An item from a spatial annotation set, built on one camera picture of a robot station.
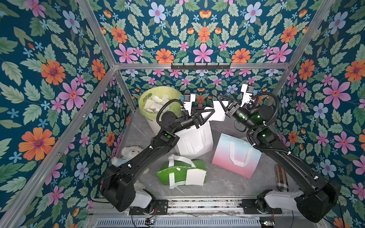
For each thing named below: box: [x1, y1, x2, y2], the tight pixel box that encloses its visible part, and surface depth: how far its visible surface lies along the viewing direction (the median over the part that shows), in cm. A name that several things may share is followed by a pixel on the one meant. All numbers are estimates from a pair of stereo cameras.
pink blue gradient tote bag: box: [211, 133, 262, 180], surface depth 78 cm
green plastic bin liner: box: [138, 86, 184, 120], surface depth 93 cm
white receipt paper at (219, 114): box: [207, 100, 229, 122], surface depth 60 cm
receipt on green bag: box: [185, 169, 207, 186], surface depth 67 cm
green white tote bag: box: [156, 153, 207, 189], surface depth 67 cm
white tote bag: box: [174, 121, 214, 160], surface depth 84 cm
